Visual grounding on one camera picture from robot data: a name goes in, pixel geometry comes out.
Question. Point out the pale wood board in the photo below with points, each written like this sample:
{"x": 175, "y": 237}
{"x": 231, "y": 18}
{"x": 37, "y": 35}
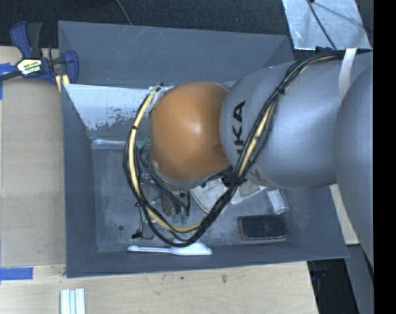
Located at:
{"x": 30, "y": 175}

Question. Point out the grey metal bin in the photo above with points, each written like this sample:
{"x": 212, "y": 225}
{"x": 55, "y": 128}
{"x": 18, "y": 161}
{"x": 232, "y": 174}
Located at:
{"x": 112, "y": 188}

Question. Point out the white cloth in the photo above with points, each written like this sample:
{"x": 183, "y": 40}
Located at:
{"x": 209, "y": 196}

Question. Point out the clear plastic bottle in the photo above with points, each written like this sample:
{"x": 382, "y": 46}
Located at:
{"x": 277, "y": 201}

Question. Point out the dark red-brown flat block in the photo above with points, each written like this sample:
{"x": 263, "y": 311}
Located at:
{"x": 263, "y": 228}

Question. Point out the white plastic brush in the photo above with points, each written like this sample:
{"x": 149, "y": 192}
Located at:
{"x": 191, "y": 250}

